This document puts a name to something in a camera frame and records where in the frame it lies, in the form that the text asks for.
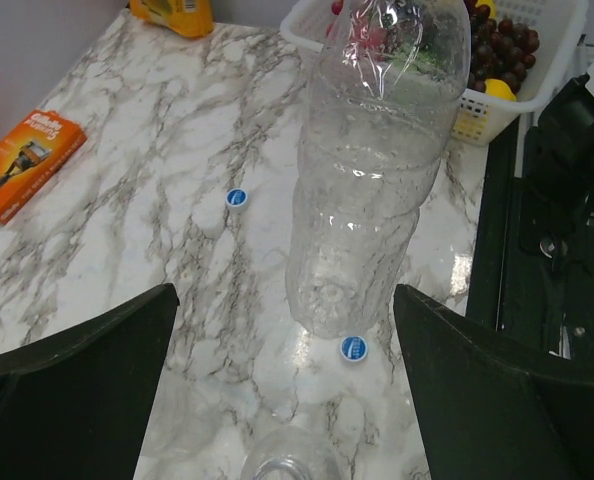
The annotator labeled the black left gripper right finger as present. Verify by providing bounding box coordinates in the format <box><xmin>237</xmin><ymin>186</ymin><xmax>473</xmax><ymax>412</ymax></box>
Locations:
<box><xmin>393</xmin><ymin>285</ymin><xmax>594</xmax><ymax>479</ymax></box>

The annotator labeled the clear plastic bottle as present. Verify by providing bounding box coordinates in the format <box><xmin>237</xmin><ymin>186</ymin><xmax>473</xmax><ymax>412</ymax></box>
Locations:
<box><xmin>240</xmin><ymin>425</ymin><xmax>346</xmax><ymax>480</ymax></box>
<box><xmin>286</xmin><ymin>1</ymin><xmax>471</xmax><ymax>338</ymax></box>

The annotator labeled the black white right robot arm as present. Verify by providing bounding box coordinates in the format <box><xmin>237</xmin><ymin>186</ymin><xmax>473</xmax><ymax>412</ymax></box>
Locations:
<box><xmin>519</xmin><ymin>62</ymin><xmax>594</xmax><ymax>274</ymax></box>

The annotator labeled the blue white bottle cap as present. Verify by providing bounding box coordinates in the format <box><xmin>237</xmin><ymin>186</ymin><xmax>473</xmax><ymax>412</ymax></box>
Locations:
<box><xmin>225</xmin><ymin>188</ymin><xmax>249</xmax><ymax>212</ymax></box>
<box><xmin>339</xmin><ymin>335</ymin><xmax>368</xmax><ymax>363</ymax></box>

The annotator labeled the purple grape bunch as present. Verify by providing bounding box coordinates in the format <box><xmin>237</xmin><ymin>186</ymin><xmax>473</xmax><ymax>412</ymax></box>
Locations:
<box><xmin>464</xmin><ymin>1</ymin><xmax>540</xmax><ymax>95</ymax></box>

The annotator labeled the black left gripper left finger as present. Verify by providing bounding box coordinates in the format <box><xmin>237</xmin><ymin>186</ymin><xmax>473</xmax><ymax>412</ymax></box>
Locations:
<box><xmin>0</xmin><ymin>283</ymin><xmax>179</xmax><ymax>479</ymax></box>

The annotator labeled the white plastic basket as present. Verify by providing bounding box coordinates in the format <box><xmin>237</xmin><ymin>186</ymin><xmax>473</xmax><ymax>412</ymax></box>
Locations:
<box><xmin>280</xmin><ymin>0</ymin><xmax>589</xmax><ymax>146</ymax></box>

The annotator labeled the orange razor box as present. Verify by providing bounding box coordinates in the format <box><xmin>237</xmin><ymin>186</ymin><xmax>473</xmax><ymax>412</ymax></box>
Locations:
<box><xmin>0</xmin><ymin>110</ymin><xmax>87</xmax><ymax>224</ymax></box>

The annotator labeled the yellow lemon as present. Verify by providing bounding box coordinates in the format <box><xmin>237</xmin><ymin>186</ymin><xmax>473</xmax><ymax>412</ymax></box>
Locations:
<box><xmin>485</xmin><ymin>78</ymin><xmax>516</xmax><ymax>102</ymax></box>

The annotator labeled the orange snack bag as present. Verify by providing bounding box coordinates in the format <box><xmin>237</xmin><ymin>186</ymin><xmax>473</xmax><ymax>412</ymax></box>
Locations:
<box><xmin>129</xmin><ymin>0</ymin><xmax>214</xmax><ymax>39</ymax></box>

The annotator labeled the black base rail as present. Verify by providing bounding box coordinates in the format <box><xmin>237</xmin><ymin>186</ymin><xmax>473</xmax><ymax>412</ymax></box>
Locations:
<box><xmin>466</xmin><ymin>119</ymin><xmax>594</xmax><ymax>367</ymax></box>

